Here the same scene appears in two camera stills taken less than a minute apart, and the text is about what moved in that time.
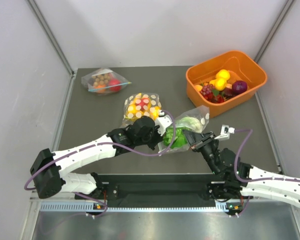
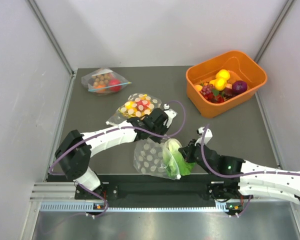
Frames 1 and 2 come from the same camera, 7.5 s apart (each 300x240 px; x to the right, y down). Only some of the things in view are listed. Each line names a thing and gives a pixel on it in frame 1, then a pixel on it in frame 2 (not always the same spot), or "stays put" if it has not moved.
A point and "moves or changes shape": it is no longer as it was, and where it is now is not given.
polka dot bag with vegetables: x=195 y=120 -> x=157 y=159
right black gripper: x=194 y=138 -> x=188 y=151
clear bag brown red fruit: x=103 y=81 stays put
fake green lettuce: x=174 y=136 -> x=175 y=163
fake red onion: x=239 y=87 stays put
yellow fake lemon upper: x=223 y=74 stays put
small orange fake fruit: x=198 y=88 stays put
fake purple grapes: x=207 y=89 stays put
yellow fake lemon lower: x=220 y=84 stays put
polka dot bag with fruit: x=140 y=104 moves or changes shape
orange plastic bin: x=241 y=67 stays put
